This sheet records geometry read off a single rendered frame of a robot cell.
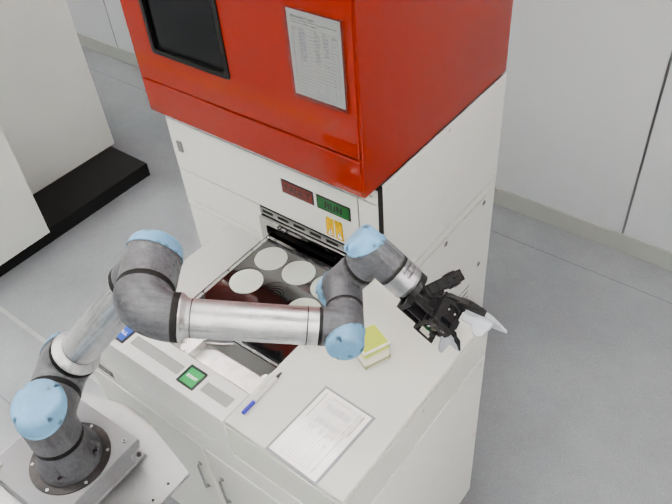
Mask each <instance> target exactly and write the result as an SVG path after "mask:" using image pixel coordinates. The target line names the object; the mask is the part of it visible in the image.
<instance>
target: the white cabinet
mask: <svg viewBox="0 0 672 504"><path fill-rule="evenodd" d="M484 361H485V353H484V354H483V355H482V357H481V358H480V359H479V361H478V362H477V363H476V365H475V366H474V367H473V369H472V370H471V371H470V373H469V374H468V375H467V377H466V378H465V379H464V381H463V382H462V383H461V384H460V386H459V387H458V388H457V390H456V391H455V392H454V394H453V395H452V396H451V398H450V399H449V400H448V402H447V403H446V404H445V406H444V407H443V408H442V410H441V411H440V412H439V414H438V415H437V416H436V418H435V419H434V420H433V422H432V423H431V424H430V425H429V427H428V428H427V429H426V431H425V432H424V433H423V435H422V436H421V437H420V439H419V440H418V441H417V443H416V444H415V445H414V447H413V448H412V449H411V451H410V452H409V453H408V455H407V456H406V457H405V459H404V460H403V461H402V463H401V464H400V465H399V466H398V468H397V469H396V470H395V472H394V473H393V474H392V476H391V477H390V478H389V480H388V481H387V482H386V484H385V485H384V486H383V488H382V489H381V490H380V492H379V493H378V494H377V496H376V497H375V498H374V500H373V501H372V502H371V504H460V502H461V501H462V499H463V498H464V496H465V495H466V493H467V492H468V490H469V489H470V481H471V472H472V464H473V455H474V447H475V438H476V429H477V421H478V412H479V404H480V395H481V387H482V378H483V369H484ZM94 374H95V376H96V378H97V380H98V382H99V384H100V386H101V388H102V390H103V392H104V394H105V396H106V398H107V400H111V401H114V402H117V403H120V404H124V405H127V406H129V407H131V408H132V409H134V410H135V411H137V412H138V413H140V414H141V415H143V416H144V417H145V418H146V419H147V420H148V422H149V423H150V424H151V425H152V427H153V428H154V429H155V430H156V432H157V433H158V434H159V435H160V437H161V438H162V439H163V441H164V442H165V443H166V444H167V446H168V447H169V448H170V449H171V451H172V452H173V453H174V454H175V456H176V457H177V458H178V460H179V461H180V462H181V463H182V465H183V466H184V467H185V468H186V470H187V471H188V472H189V474H190V475H189V477H188V478H187V479H186V480H185V481H184V482H183V483H182V484H181V485H180V487H179V488H178V489H177V490H176V491H175V492H174V493H173V494H172V495H171V497H172V498H173V499H175V500H176V501H177V502H178V503H180V504H303V503H302V502H301V501H299V500H298V499H296V498H295V497H294V496H292V495H291V494H289V493H288V492H287V491H285V490H284V489H282V488H281V487H280V486H278V485H277V484H275V483H274V482H273V481H271V480H270V479H268V478H267V477H266V476H264V475H263V474H261V473H260V472H259V471H257V470H256V469H254V468H253V467H252V466H250V465H249V464H247V463H246V462H245V461H243V460H242V459H240V458H239V457H238V456H236V455H235V454H234V455H232V454H231V453H230V452H228V451H227V450H225V449H224V448H223V447H221V446H220V445H218V444H217V443H216V442H214V441H213V440H211V439H210V438H209V437H207V436H206V435H204V434H203V433H202V432H200V431H199V430H197V429H196V428H195V427H193V426H192V425H190V424H189V423H188V422H186V421H185V420H183V419H182V418H181V417H179V416H178V415H176V414H175V413H174V412H172V411H171V410H169V409H168V408H167V407H165V406H164V405H162V404H161V403H160V402H158V401H157V400H155V399H154V398H153V397H151V396H150V395H148V394H147V393H146V392H144V391H143V390H142V389H140V388H139V387H137V386H136V385H135V384H133V383H132V382H130V381H129V380H128V379H126V378H125V377H123V376H122V375H121V374H119V373H118V372H116V371H115V370H114V369H112V368H111V367H109V366H108V365H107V364H105V363H104V362H102V361H100V364H99V366H98V367H97V369H96V370H95V371H94Z"/></svg>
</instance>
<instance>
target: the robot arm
mask: <svg viewBox="0 0 672 504"><path fill-rule="evenodd" d="M344 251H345V252H346V253H347V255H346V256H345V257H344V258H343V259H341V260H340V261H339V262H338V263H337V264H336V265H335V266H334V267H333V268H331V269H330V270H328V271H327V272H326V273H325V274H324V275H323V277H322V278H321V279H320V280H319V281H318V282H317V284H316V288H315V290H316V294H317V295H318V299H319V301H320V302H321V303H322V304H323V305H324V306H325V307H312V306H297V305H283V304H268V303H253V302H239V301H224V300H210V299H195V298H189V297H188V296H187V295H186V294H185V293H184V292H176V290H177V285H178V280H179V276H180V271H181V266H182V265H183V249H182V246H181V244H180V243H179V242H178V240H177V239H175V238H174V237H173V236H171V235H170V234H168V233H166V232H163V231H160V230H155V229H151V230H148V229H144V230H139V231H137V232H135V233H134V234H132V235H131V237H130V238H129V240H128V241H127V243H126V250H125V252H124V254H123V255H122V257H121V258H120V259H119V260H118V262H117V263H116V264H115V265H114V267H113V268H112V269H111V270H110V272H109V274H108V278H107V282H108V286H107V287H106V288H105V289H104V290H103V292H102V293H101V294H100V295H99V296H98V298H97V299H96V300H95V301H94V302H93V304H92V305H91V306H90V307H89V308H88V310H87V311H86V312H85V313H84V314H83V316H82V317H81V318H80V319H79V320H78V322H77V323H76V324H75V325H74V326H73V328H72V329H71V330H66V331H63V332H62V333H61V332H57V333H55V334H53V335H51V336H50V337H49V338H48V339H47V340H46V342H45V343H44V345H43V346H42V348H41V351H40V354H39V359H38V361H37V364H36V367H35V369H34V372H33V375H32V377H31V380H30V382H29V383H27V384H26V385H24V386H25V388H23V389H20V390H19V391H18V392H17V393H16V395H15V396H14V398H13V400H12V403H11V407H10V415H11V419H12V421H13V424H14V427H15V429H16V430H17V432H18V433H19V434H20V435H21V436H22V437H23V438H24V440H25V441H26V443H27V444H28V446H29V447H30V449H31V450H32V451H33V453H34V461H35V469H36V471H37V473H38V475H39V476H40V478H41V479H42V480H43V482H45V483H46V484H48V485H51V486H55V487H65V486H70V485H73V484H75V483H78V482H80V481H81V480H83V479H84V478H86V477H87V476H88V475H89V474H91V473H92V472H93V470H94V469H95V468H96V467H97V465H98V463H99V461H100V459H101V456H102V451H103V447H102V442H101V440H100V438H99V437H98V435H97V434H96V432H95V431H94V430H92V429H91V428H89V427H87V426H86V425H84V424H82V423H81V421H80V420H79V418H78V416H77V409H78V406H79V403H80V399H81V396H82V392H83V389H84V385H85V383H86V381H87V379H88V377H89V376H90V375H91V374H92V373H93V372H94V371H95V370H96V369H97V367H98V366H99V364H100V361H101V353H102V352H103V351H104V350H105V349H106V348H107V347H108V345H109V344H110V343H111V342H112V341H113V340H114V339H115V338H116V337H117V336H118V334H119V333H120V332H121V331H122V330H123V329H124V328H125V327H126V326H127V327H129V328H130V329H131V330H133V331H134V332H136V333H138V334H140V335H142V336H145V337H147V338H150V339H154V340H157V341H163V342H174V343H180V342H181V341H183V340H184V339H185V338H196V339H213V340H229V341H245V342H261V343H277V344H294V345H310V346H325V348H326V351H327V353H328V354H329V355H330V356H331V357H332V358H336V359H337V360H343V361H345V360H351V359H354V358H356V357H358V356H359V355H360V354H361V353H362V352H363V350H364V348H365V333H366V331H365V327H364V310H363V289H364V288H365V287H366V286H368V285H369V284H370V283H371V282H372V281H373V280H374V279H376V280H377V281H378V282H380V283H381V284H382V285H383V286H384V287H385V288H386V289H387V290H388V291H390V292H391V293H392V294H393V295H394V296H395V297H399V299H400V301H399V303H398V305H397V306H396V307H397V308H399V309H400V310H401V311H402V312H403V313H404V314H405V315H406V316H408V317H409V318H410V319H411V320H412V321H413V322H414V323H415V325H414V326H413V328H414V329H415V330H416V331H417V332H418V333H420V334H421V335H422V336H423V337H424V338H425V339H426V340H428V341H429V342H430V343H432V342H433V340H434V338H435V336H437V337H440V341H439V345H438V349H439V352H441V353H442V352H443V351H444V350H445V349H446V348H447V347H448V346H449V344H450V345H451V346H452V347H453V348H455V349H456V350H457V351H460V350H461V348H460V340H459V338H458V337H457V333H456V332H455V330H456V329H457V327H458V325H459V323H460V321H459V318H460V316H461V320H462V321H463V322H465V323H467V324H469V325H470V326H471V329H472V334H473V335H474V336H475V337H478V338H480V337H483V336H484V335H485V334H486V333H487V332H488V331H489V330H490V329H491V328H494V329H495V330H497V331H499V332H502V333H504V334H506V333H507V330H506V329H505V328H504V327H503V326H502V325H501V324H500V323H499V322H498V321H497V320H496V319H495V318H494V317H493V316H492V315H491V314H489V313H488V312H487V311H486V310H485V309H484V308H482V307H481V306H479V305H478V304H476V303H475V302H473V301H471V300H469V299H466V298H463V297H459V296H457V295H454V294H452V293H448V292H447V291H446V292H444V290H446V289H448V288H449V290H450V289H452V288H456V287H457V286H458V285H459V284H461V282H462V281H463V280H465V278H464V276H463V274H462V272H461V270H460V269H458V270H456V271H454V270H452V271H450V272H447V273H446V274H445V275H443V276H442V278H440V279H438V280H436V281H434V282H431V283H429V284H427V285H425V284H426V282H427V279H428V277H427V276H426V275H425V274H424V273H423V272H421V269H420V268H419V267H418V266H417V265H415V264H414V263H413V262H412V261H411V260H410V259H409V258H408V257H406V256H405V255H404V254H403V253H402V252H401V251H400V250H399V249H398V248H397V247H396V246H394V245H393V244H392V243H391V242H390V241H389V240H388V239H387V238H386V236H385V235H383V234H381V233H380V232H378V231H377V230H376V229H375V228H374V227H372V226H371V225H369V224H364V225H362V226H361V227H359V228H358V229H357V230H356V231H355V232H354V233H353V234H352V235H351V236H350V237H349V239H348V240H347V241H346V243H345V245H344ZM463 312H464V313H463ZM462 313H463V314H462ZM422 326H423V327H425V329H426V330H427V331H429V334H428V335H429V338H428V337H426V336H425V335H424V334H423V333H422V332H421V331H420V328H421V327H422Z"/></svg>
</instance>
